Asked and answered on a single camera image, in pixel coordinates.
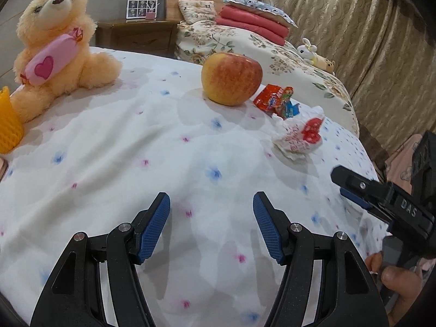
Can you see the wooden nightstand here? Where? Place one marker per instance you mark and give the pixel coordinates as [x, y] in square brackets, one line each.
[136, 37]

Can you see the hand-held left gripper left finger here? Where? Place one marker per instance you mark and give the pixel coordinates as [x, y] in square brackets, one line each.
[155, 224]

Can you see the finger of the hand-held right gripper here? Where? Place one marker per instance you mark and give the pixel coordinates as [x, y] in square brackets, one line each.
[361, 185]

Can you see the small blue candy wrapper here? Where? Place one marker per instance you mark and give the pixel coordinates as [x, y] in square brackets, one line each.
[291, 109]

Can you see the yellow bear plush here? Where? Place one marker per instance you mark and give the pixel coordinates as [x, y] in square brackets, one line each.
[325, 64]

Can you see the pink printed cloth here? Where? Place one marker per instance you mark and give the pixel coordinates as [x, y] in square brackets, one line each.
[403, 167]

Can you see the pink reed diffuser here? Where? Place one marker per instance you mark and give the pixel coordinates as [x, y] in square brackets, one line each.
[150, 15]

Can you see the floral quilt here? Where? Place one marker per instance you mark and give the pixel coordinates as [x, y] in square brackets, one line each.
[238, 41]

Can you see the person's right hand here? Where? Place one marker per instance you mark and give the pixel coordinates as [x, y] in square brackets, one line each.
[402, 286]

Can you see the pink folded blanket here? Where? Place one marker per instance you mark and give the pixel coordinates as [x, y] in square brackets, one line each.
[252, 24]

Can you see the crumpled white red wrapper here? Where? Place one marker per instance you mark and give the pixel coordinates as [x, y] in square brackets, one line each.
[299, 136]

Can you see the black white photo frame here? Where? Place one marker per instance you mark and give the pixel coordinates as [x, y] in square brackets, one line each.
[136, 5]

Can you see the red yellow apple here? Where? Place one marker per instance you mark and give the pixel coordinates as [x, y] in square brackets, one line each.
[231, 78]

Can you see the red snack packet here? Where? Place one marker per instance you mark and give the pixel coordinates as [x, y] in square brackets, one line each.
[269, 98]

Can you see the beige patterned curtain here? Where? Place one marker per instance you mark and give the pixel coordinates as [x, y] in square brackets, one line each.
[357, 24]

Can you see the dotted pillow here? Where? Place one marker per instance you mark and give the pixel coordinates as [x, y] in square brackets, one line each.
[265, 6]

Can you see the beige teddy bear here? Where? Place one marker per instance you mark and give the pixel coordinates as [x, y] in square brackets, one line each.
[51, 30]

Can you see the yellow foam fruit net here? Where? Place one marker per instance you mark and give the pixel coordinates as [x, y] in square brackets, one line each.
[10, 126]

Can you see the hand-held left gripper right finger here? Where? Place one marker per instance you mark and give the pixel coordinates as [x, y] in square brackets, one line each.
[269, 224]

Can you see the floral pillow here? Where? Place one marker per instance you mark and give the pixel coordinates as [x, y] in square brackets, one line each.
[197, 10]

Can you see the white bunny plush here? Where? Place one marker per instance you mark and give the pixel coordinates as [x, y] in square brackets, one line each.
[306, 51]

